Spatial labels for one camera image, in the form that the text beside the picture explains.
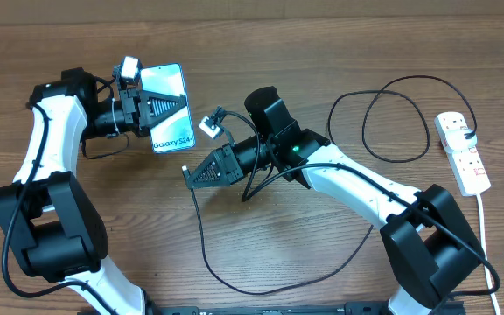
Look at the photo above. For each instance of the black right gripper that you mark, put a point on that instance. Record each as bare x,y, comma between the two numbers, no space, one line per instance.
227,164

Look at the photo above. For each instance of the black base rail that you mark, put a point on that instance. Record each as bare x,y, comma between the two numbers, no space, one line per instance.
351,308

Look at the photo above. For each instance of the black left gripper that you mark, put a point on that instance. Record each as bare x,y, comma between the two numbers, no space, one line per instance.
139,108

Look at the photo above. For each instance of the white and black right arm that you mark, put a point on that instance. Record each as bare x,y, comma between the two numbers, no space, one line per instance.
430,245

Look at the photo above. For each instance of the white power strip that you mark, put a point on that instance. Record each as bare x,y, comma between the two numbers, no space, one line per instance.
467,167

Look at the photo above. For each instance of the white charger plug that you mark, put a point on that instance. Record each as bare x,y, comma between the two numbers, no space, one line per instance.
457,140

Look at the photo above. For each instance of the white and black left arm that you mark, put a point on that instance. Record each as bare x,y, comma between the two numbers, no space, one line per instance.
50,226

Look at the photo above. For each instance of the blue Galaxy smartphone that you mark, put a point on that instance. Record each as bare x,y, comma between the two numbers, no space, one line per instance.
170,119

